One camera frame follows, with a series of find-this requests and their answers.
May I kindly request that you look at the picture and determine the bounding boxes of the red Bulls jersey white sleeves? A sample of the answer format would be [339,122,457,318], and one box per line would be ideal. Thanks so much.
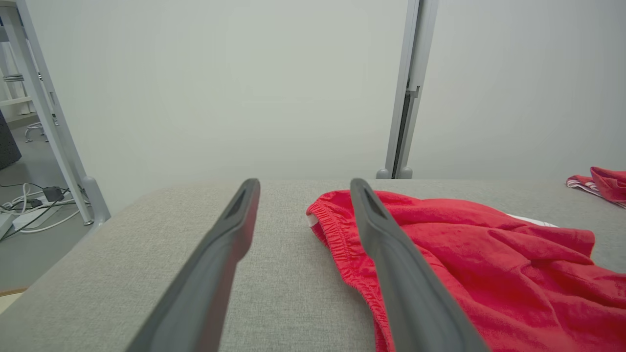
[566,166,626,210]

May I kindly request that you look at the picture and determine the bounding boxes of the dark grey cabinet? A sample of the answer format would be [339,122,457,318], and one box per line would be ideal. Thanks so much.
[0,110,22,170]

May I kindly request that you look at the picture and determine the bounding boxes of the white power strip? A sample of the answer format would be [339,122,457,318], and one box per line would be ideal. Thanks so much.
[11,208,47,230]

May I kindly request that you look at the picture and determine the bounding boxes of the grey partition end post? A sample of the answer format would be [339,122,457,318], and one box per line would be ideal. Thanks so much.
[0,0,112,226]

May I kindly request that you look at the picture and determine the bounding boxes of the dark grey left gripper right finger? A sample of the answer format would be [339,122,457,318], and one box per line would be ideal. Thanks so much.
[350,178,490,352]

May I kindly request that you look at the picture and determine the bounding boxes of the grey partition joint post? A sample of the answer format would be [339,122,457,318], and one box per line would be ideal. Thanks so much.
[384,0,439,179]

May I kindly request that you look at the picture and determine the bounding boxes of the red Bulls shorts white stripes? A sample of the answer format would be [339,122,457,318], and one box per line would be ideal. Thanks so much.
[306,189,626,352]

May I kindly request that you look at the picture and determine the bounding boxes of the white step ladder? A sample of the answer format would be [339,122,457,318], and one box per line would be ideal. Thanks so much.
[0,29,40,118]

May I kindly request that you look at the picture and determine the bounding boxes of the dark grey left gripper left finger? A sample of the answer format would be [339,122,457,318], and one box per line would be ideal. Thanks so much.
[126,178,261,352]

